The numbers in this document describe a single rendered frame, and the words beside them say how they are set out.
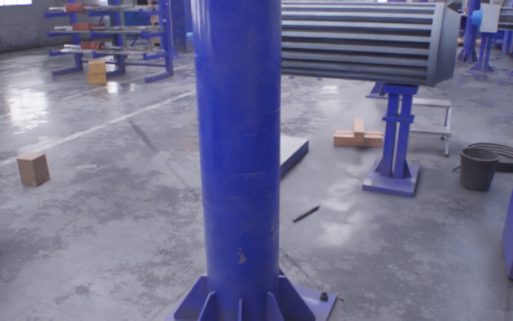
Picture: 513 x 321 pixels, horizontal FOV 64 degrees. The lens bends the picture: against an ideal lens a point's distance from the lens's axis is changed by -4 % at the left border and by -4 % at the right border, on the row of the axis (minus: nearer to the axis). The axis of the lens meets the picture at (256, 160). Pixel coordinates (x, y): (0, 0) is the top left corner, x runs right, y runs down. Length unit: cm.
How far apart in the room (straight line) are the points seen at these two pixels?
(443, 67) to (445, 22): 30
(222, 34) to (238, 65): 11
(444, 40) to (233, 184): 211
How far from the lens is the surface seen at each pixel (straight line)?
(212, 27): 149
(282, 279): 201
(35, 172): 401
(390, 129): 363
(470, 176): 382
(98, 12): 923
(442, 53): 328
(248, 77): 149
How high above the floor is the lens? 148
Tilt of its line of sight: 21 degrees down
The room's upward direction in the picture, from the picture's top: 1 degrees counter-clockwise
